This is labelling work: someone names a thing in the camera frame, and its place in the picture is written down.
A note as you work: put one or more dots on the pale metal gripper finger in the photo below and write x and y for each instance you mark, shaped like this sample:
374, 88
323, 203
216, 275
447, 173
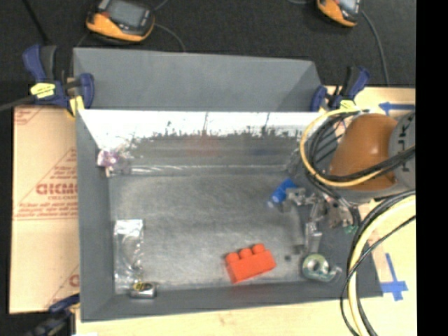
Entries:
297, 194
312, 237

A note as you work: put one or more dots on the blue cylinder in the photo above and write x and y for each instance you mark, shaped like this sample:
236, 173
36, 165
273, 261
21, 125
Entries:
280, 192

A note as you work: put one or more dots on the clear green tape dispenser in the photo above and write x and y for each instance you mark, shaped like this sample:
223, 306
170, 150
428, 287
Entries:
316, 269

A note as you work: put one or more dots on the orange-red toy brick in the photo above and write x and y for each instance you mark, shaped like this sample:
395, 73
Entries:
250, 264

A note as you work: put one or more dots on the grey metal bin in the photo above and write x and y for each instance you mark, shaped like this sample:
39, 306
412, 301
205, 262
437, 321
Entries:
196, 208

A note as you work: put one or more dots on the silver and yellow small cylinder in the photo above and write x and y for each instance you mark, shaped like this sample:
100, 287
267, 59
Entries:
143, 289

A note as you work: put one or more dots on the clear plastic packet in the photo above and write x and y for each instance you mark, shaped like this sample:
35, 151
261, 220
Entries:
129, 250

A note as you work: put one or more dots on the purple and white small packet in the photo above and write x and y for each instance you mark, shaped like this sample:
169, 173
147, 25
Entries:
108, 158

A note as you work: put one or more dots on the brown cardboard board red print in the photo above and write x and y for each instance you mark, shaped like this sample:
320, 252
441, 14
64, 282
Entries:
42, 201

